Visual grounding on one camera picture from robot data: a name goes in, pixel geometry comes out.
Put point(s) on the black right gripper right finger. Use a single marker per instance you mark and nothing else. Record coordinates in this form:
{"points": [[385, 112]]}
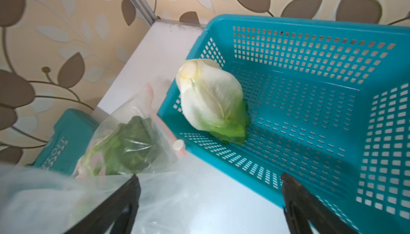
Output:
{"points": [[303, 211]]}

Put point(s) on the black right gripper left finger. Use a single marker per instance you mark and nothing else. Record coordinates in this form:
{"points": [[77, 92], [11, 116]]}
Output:
{"points": [[116, 214]]}

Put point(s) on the clear blue-zip zipper bag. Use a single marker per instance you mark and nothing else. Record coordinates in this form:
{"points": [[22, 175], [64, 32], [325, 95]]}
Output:
{"points": [[35, 201]]}

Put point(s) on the large chinese cabbage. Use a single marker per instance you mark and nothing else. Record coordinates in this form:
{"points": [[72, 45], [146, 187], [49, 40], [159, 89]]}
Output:
{"points": [[131, 149]]}

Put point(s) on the small chinese cabbage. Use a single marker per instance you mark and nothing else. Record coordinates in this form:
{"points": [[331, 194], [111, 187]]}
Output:
{"points": [[212, 100]]}

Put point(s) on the teal perforated plastic basket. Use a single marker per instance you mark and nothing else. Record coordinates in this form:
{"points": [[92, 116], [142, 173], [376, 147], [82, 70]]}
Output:
{"points": [[329, 104]]}

